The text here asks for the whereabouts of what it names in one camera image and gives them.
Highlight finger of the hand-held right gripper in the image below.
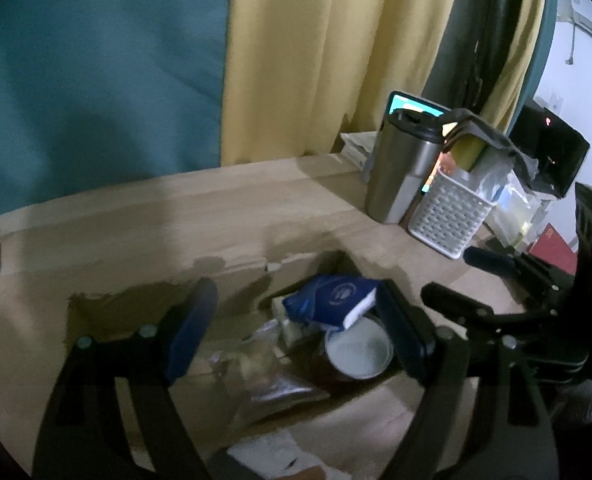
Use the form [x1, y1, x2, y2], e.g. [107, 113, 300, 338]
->
[463, 246, 559, 306]
[421, 282, 552, 337]

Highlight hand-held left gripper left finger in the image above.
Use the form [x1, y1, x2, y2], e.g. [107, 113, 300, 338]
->
[33, 277, 220, 480]

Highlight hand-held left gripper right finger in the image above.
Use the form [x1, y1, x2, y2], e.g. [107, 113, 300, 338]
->
[376, 280, 559, 480]

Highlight red and gold can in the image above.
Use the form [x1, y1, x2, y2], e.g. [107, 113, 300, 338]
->
[308, 312, 395, 391]

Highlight cardboard box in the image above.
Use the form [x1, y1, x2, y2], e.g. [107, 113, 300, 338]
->
[66, 249, 429, 468]

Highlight blue packet with white edge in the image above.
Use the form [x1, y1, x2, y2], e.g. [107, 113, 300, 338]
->
[282, 275, 379, 332]

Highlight clear snack bag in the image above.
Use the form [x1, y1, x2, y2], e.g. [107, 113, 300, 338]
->
[208, 320, 331, 421]

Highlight white socks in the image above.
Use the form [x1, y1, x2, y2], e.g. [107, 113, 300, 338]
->
[226, 430, 347, 480]

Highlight red booklet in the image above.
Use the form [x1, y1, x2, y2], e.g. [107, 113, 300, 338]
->
[528, 225, 579, 276]

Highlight white plastic basket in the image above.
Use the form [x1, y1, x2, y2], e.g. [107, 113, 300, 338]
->
[407, 165, 498, 260]

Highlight clear plastic bag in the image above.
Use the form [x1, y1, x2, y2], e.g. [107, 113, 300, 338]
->
[496, 180, 542, 241]

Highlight grey cloth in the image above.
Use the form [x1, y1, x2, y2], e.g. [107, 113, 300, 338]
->
[441, 108, 539, 181]

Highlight stainless steel tumbler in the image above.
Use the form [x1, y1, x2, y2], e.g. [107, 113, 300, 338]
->
[362, 107, 449, 225]

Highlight black monitor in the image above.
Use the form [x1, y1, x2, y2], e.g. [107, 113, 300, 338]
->
[508, 101, 591, 198]

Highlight tablet with lit screen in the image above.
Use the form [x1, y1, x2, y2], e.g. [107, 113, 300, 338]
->
[386, 90, 452, 196]

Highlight stack of white papers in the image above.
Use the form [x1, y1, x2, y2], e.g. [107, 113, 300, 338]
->
[340, 131, 379, 168]

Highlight teal curtain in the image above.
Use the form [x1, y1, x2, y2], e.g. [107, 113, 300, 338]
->
[0, 0, 234, 221]
[511, 0, 559, 141]

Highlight yellow curtain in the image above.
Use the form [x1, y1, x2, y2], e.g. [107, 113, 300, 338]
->
[220, 0, 467, 166]
[481, 0, 549, 131]

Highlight dark grey curtain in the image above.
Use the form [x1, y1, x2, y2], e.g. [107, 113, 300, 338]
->
[421, 0, 532, 126]

